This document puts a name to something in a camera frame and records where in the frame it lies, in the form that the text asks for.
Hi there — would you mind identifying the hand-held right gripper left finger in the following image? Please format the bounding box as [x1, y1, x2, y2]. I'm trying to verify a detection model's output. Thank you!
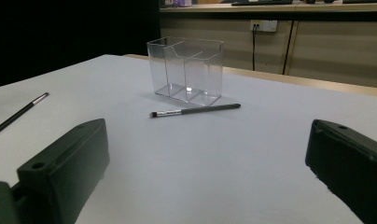
[17, 118, 110, 224]

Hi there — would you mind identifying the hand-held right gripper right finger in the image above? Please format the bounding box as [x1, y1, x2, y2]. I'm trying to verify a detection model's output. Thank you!
[304, 119, 377, 224]

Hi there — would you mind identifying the thin black makeup brush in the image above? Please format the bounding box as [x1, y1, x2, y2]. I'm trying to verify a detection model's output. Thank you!
[0, 91, 50, 138]

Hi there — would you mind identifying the clear acrylic organizer box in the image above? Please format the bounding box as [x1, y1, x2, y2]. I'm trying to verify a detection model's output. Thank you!
[147, 36, 225, 107]

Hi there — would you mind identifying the wooden desk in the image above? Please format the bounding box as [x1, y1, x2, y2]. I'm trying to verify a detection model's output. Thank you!
[160, 1, 377, 22]

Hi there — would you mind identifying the black keyboard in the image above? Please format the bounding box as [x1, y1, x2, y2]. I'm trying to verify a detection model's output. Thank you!
[231, 0, 295, 7]

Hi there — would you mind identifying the black cable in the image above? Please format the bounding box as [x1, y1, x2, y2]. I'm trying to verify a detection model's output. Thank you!
[282, 20, 295, 76]

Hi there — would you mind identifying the white wall socket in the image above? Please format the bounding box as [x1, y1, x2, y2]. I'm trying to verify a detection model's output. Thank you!
[250, 19, 278, 33]

